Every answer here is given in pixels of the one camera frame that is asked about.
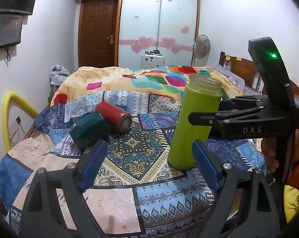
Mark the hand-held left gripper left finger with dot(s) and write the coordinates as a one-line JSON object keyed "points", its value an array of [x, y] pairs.
{"points": [[93, 164]]}

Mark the wardrobe with frosted sliding doors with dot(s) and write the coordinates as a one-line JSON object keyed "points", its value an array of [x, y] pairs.
{"points": [[159, 17]]}

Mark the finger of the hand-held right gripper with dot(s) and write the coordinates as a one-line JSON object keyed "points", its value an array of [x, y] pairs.
{"points": [[241, 101], [236, 126]]}

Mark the yellow padded tube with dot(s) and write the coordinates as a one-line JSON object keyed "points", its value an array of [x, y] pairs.
{"points": [[14, 99]]}

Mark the red cup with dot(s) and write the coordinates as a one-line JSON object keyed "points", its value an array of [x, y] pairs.
{"points": [[112, 115]]}

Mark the grey cloth bundle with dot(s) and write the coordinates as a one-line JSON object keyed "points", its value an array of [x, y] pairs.
{"points": [[59, 75]]}

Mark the wooden bed headboard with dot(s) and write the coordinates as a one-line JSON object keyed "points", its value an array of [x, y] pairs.
{"points": [[246, 69]]}

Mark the pale grey pillow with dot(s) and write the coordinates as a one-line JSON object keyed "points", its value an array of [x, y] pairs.
{"points": [[232, 78]]}

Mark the wall power socket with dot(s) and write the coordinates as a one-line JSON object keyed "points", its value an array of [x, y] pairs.
{"points": [[19, 120]]}

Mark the colourful patterned quilt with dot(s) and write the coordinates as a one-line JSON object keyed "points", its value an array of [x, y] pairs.
{"points": [[107, 79]]}

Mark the green bottle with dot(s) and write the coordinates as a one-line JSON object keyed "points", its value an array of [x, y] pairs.
{"points": [[191, 124]]}

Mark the brown wooden door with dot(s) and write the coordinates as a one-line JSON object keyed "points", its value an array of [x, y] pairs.
{"points": [[97, 32]]}

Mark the blue patchwork printed blanket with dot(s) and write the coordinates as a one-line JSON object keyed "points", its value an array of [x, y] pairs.
{"points": [[137, 151]]}

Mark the person's right hand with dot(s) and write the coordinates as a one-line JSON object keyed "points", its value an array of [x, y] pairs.
{"points": [[269, 153]]}

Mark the white box appliance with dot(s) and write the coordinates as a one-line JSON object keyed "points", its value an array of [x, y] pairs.
{"points": [[152, 60]]}

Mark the old dark monitor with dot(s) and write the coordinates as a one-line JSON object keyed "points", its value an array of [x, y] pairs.
{"points": [[5, 31]]}

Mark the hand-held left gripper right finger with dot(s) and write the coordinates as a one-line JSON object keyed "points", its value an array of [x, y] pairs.
{"points": [[206, 167]]}

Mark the standing electric fan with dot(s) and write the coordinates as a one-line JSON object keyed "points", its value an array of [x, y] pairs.
{"points": [[201, 45]]}

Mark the yellow cloth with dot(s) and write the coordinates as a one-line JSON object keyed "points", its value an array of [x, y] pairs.
{"points": [[293, 200]]}

